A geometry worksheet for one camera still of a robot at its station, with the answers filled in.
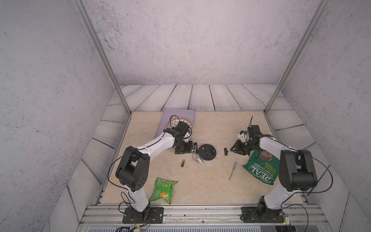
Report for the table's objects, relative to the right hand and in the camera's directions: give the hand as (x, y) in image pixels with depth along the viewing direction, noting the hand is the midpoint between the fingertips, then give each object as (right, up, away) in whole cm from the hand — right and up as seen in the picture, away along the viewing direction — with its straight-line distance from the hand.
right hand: (233, 149), depth 92 cm
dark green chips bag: (+17, -8, -5) cm, 20 cm away
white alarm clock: (-17, -2, 0) cm, 17 cm away
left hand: (-25, -1, -5) cm, 25 cm away
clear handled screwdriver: (0, -11, -3) cm, 11 cm away
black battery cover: (-3, -2, +5) cm, 6 cm away
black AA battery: (-32, -8, -1) cm, 33 cm away
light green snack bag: (-41, -18, -13) cm, 47 cm away
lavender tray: (-43, +24, +30) cm, 58 cm away
